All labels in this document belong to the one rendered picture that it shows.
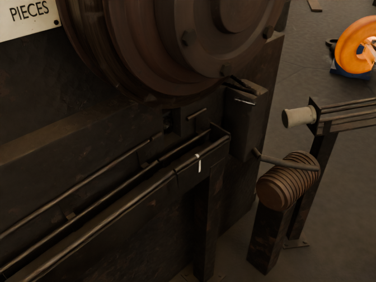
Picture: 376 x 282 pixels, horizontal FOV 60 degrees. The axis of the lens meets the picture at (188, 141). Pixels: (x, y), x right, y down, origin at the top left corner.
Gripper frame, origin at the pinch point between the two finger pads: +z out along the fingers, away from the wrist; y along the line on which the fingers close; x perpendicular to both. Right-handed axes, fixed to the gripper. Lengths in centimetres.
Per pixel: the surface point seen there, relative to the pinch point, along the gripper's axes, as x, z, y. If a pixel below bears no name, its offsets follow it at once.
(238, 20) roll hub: 17, -23, -43
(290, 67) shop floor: -100, 154, 63
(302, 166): -35.6, -10.4, -13.6
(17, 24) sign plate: 17, -20, -78
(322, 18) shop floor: -105, 262, 144
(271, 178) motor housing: -38.9, -10.9, -23.2
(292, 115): -23.5, 0.0, -15.3
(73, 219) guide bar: -23, -29, -78
